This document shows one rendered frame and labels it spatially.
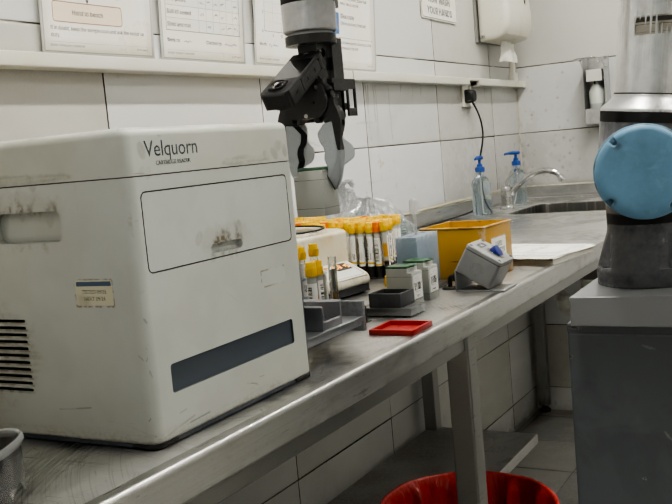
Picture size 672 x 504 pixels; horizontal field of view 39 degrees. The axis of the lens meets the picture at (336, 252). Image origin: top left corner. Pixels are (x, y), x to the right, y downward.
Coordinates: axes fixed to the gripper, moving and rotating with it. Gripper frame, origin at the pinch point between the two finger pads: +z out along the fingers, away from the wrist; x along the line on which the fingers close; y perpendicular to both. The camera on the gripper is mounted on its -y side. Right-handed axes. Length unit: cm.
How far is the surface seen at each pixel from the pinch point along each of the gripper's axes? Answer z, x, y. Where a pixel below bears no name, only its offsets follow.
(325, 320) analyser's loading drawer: 17.7, -5.4, -8.8
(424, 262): 15.8, -0.2, 30.2
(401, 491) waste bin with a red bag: 66, 21, 53
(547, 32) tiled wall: -42, 54, 256
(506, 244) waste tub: 17, -3, 59
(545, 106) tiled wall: -14, 57, 256
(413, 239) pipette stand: 12.5, 3.9, 34.9
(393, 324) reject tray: 21.9, -5.2, 9.1
